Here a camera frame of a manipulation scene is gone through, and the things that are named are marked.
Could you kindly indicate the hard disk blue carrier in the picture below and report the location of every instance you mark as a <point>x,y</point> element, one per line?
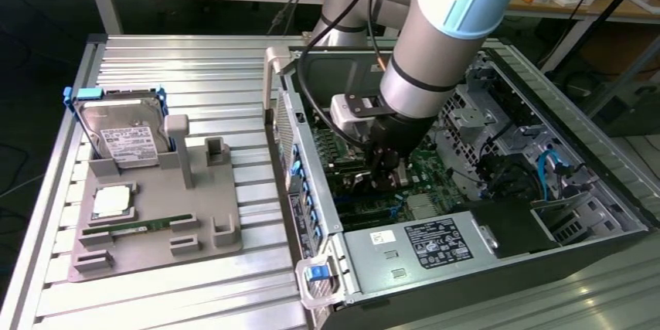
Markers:
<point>125,129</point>

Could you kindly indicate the silver CPU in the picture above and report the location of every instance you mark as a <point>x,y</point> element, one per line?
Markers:
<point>113,202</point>

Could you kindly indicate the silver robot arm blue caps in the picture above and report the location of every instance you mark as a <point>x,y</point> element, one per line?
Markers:
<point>438,55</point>

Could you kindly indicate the silver chipset heat sink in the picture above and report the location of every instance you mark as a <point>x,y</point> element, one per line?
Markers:
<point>423,207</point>

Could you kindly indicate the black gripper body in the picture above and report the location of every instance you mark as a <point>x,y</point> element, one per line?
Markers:
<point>399,135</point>

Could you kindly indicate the green RAM stick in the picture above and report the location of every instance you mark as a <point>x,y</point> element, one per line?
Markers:
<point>139,226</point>

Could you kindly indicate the metal disk bay cage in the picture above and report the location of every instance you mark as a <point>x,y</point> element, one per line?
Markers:
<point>475,121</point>

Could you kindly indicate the blue case latch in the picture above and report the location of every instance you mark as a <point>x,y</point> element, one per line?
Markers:
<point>318,272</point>

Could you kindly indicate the green motherboard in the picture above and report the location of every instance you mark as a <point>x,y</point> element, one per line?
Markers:
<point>434,175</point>

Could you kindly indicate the black graphics card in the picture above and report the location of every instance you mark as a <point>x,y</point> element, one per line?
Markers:
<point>361,187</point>

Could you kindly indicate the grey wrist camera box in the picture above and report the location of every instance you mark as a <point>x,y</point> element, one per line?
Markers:
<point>349,113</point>

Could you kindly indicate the cluttered wooden workbench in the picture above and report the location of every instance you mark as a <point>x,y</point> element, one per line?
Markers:
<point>567,7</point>

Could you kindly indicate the grey power supply unit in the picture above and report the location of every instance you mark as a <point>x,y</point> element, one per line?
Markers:
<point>371,264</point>

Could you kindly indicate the grey parts rack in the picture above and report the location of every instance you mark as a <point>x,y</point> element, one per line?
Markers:
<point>155,198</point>

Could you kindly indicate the black RAM stick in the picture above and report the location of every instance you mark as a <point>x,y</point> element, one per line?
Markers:
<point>346,167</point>

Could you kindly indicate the black fan assembly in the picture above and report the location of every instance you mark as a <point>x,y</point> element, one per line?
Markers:
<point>509,177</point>

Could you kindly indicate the open black PC case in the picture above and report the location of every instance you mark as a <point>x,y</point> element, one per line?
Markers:
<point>567,260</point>

